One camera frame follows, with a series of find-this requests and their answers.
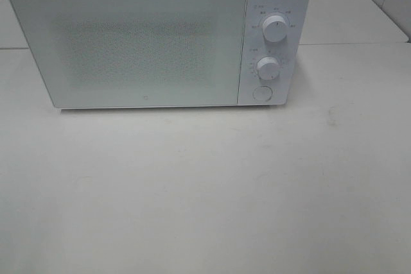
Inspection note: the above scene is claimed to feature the white microwave door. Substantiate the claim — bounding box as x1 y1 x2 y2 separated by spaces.
10 0 245 108

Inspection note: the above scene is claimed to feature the white microwave knob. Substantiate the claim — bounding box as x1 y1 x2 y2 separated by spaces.
261 12 289 43
256 56 281 80

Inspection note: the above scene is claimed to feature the white microwave oven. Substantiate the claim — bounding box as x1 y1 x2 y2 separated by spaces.
10 0 309 109

